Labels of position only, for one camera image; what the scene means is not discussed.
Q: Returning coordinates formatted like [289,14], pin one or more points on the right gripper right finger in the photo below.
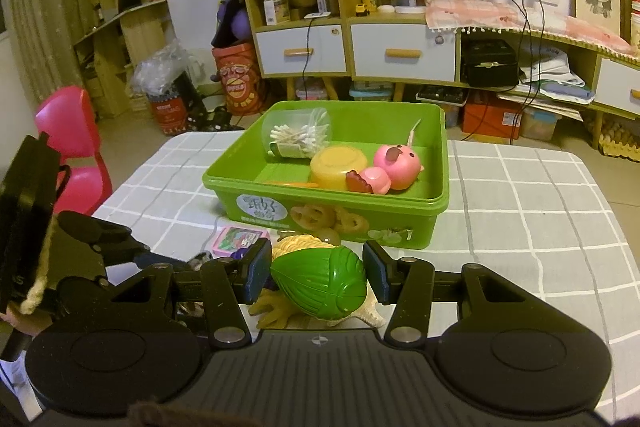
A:
[408,285]

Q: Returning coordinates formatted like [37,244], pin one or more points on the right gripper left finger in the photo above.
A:
[227,284]

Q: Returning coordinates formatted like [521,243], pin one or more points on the pink toy card case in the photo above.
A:
[232,238]

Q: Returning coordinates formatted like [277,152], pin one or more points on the translucent rubber hand toy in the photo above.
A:
[272,310]

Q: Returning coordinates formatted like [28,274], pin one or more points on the white seashell toy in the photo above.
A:
[368,313]

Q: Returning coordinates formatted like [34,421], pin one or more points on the yellow toy corn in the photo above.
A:
[292,243]

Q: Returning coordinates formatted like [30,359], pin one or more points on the orange toy slice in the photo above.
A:
[294,184]

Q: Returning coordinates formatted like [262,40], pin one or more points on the green plastic storage box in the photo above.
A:
[404,219]

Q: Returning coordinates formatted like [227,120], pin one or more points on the pink plastic chair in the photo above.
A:
[67,117]

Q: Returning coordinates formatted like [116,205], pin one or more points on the yellow plastic bowl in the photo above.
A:
[328,167]

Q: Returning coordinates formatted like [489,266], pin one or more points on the checkered grey tablecloth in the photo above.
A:
[536,217]

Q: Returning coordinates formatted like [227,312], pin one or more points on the clear cotton swab jar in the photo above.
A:
[296,133]

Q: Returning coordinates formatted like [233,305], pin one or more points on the red cardboard box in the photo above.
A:
[486,114]

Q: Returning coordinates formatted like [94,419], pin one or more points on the orange cartoon bin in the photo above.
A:
[238,72]

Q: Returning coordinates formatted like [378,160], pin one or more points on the wooden low sideboard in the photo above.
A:
[533,59]

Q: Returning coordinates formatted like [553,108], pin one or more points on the pink fringed cloth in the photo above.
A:
[476,15]

